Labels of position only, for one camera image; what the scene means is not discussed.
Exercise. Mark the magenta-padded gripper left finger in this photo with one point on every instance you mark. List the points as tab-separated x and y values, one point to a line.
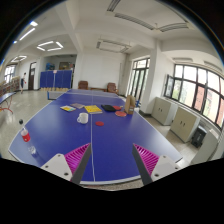
56	165

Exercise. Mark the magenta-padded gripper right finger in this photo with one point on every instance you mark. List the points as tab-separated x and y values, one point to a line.
165	165

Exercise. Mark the clear red-labelled drink bottle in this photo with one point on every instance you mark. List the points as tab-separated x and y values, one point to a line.
25	135

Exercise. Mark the black bin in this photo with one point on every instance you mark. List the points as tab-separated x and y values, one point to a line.
198	136

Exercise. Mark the white two-door cabinet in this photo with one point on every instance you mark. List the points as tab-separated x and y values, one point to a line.
162	111
184	124

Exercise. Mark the white mug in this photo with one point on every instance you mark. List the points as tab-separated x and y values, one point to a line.
83	118

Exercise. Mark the small yellow and blue book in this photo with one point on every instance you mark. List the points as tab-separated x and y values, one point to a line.
67	108

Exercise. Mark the flat round red coaster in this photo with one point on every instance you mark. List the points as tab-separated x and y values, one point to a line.
99	123

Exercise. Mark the grey book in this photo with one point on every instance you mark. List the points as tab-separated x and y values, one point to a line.
77	105

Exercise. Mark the red table tennis paddle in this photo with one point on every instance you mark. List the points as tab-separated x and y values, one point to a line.
120	114
117	107

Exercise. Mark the brown cardboard box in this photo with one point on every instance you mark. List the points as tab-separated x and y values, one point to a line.
129	105

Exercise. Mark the black pouch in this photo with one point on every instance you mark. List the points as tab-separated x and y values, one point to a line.
108	108

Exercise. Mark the black-framed large window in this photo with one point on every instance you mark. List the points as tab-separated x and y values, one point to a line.
200	93

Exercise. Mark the brown armchair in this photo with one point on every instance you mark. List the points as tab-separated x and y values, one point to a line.
111	87
83	85

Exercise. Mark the blue red-legged table tennis table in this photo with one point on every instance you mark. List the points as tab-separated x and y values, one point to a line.
6	97

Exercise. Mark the blue folded partition panels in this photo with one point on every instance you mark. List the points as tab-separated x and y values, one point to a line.
55	79

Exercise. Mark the person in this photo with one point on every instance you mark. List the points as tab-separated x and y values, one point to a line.
22	81

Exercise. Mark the black-framed glass doors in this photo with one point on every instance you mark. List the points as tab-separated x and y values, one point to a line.
138	78

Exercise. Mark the dark brown door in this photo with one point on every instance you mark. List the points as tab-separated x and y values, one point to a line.
31	76

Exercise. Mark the wooden shelf unit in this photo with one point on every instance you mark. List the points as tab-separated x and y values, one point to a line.
10	85

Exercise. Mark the small black-framed window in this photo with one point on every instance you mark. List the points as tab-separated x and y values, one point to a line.
9	73

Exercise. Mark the ceiling lights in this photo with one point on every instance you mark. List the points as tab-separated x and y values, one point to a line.
46	43

